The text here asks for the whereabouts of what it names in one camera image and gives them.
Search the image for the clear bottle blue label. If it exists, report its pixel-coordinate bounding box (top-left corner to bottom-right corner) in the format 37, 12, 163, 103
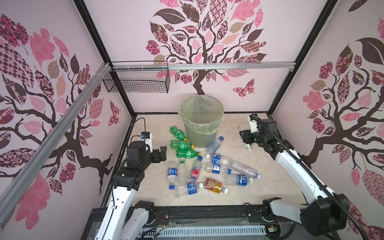
206, 154, 233, 167
204, 163, 232, 175
224, 174, 255, 187
175, 182, 204, 198
167, 161, 178, 190

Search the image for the green bottle bin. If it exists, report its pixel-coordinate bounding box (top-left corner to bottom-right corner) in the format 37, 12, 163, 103
170, 126, 188, 142

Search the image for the long clear bottle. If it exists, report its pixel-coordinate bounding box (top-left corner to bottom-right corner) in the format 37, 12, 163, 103
230, 161, 261, 179

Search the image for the clear bottle blue cap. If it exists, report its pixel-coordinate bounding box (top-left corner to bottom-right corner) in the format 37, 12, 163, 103
206, 136, 224, 154

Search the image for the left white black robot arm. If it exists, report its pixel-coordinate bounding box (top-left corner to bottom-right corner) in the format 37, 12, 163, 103
94, 141, 167, 240

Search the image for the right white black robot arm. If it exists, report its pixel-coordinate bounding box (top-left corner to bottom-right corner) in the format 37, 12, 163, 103
240, 114, 369, 240

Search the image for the mesh bin with green liner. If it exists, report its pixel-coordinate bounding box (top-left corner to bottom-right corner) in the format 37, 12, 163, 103
178, 95, 225, 148

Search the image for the Fiji bottle pink flower label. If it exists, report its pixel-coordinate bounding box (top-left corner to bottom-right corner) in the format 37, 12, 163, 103
188, 156, 203, 182

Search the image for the clear bottle blue label bottom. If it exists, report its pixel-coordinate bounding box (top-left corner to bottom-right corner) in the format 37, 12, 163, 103
175, 182, 204, 198

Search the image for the amber tea bottle red label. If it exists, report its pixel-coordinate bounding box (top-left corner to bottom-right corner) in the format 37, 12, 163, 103
203, 178, 229, 194

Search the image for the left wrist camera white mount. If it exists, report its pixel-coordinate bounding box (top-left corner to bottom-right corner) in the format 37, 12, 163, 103
141, 131, 153, 153

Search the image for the aluminium rail back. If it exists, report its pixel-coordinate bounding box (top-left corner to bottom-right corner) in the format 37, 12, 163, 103
113, 62, 296, 71

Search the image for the aluminium rail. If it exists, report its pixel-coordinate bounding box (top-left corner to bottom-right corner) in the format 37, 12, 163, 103
113, 62, 296, 71
1, 63, 111, 224

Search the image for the black wire wall basket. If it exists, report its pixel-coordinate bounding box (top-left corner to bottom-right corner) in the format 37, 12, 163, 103
103, 60, 171, 94

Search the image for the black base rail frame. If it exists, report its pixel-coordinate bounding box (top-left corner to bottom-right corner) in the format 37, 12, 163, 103
81, 201, 300, 240

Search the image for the white slotted cable duct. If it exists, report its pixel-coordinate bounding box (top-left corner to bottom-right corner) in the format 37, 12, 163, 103
137, 226, 267, 239

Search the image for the aluminium rail left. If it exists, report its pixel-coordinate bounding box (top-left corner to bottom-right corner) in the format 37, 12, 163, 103
1, 63, 111, 224

